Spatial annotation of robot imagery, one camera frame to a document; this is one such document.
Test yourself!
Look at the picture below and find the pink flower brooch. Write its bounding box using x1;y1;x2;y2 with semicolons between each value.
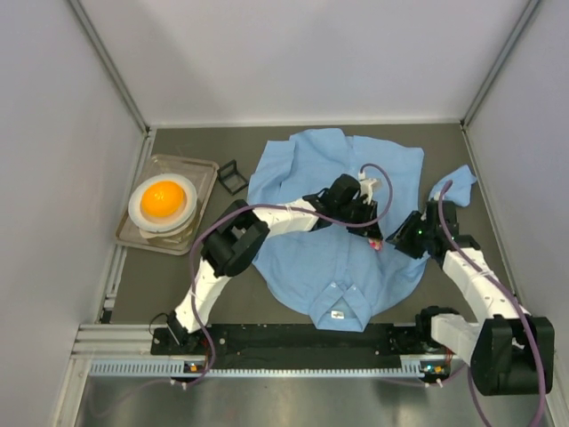
368;238;383;251

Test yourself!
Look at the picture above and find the light blue button shirt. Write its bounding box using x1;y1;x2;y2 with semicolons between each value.
245;128;479;333

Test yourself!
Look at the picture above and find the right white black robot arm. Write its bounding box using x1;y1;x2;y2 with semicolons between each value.
388;199;555;396

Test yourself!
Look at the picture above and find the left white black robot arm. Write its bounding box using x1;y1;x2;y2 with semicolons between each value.
166;173;383;347

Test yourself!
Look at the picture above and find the small black stand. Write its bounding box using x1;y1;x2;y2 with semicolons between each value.
217;159;249;196

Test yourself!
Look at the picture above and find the orange bowl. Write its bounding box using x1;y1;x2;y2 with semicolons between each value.
140;181;185;218

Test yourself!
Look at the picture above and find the white plate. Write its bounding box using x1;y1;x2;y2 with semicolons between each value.
127;173;197;233

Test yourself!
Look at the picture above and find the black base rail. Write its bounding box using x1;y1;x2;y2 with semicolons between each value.
150;324;451;368

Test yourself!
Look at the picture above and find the grey slotted cable duct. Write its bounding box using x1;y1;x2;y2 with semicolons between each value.
89;359;449;378

